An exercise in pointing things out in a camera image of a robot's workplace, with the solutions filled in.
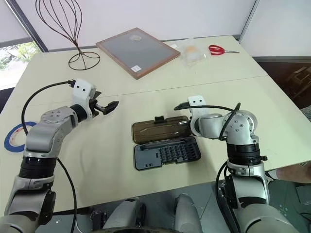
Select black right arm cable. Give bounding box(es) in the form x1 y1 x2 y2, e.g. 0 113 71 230
173 102 242 142

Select blue tape roll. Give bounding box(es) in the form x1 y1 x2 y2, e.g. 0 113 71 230
4 121 38 154

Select grey rounded robot thigh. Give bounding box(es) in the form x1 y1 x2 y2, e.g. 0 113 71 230
102 198 147 233
174 193 203 233

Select wooden picture frame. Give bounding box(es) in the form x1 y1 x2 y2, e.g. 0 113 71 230
95 27 181 81

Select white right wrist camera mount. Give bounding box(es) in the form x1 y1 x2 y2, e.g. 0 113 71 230
188 95 210 120

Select dark wooden chair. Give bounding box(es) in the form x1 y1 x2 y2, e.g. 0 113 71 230
286 65 311 100

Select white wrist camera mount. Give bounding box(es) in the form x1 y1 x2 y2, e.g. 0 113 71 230
72 78 98 110
188 95 210 120

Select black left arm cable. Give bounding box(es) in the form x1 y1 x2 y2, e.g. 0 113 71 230
21 79 78 233

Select clear plastic bag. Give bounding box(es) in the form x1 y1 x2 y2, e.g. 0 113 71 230
179 37 207 69

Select red handled scissors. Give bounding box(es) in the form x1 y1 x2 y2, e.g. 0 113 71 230
208 44 241 56

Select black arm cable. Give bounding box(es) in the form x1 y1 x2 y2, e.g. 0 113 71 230
21 79 78 233
173 102 242 142

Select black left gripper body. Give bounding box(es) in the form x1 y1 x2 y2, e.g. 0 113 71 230
88 98 104 117

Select black screwdriver bit case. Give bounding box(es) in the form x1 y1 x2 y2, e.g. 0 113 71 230
132 116 202 171

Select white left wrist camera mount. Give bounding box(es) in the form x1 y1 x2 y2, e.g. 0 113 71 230
72 78 98 110

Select dark wire hat stand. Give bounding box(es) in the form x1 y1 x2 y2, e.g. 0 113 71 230
35 0 101 71

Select person's bare leg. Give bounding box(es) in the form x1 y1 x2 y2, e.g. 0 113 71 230
266 166 311 184

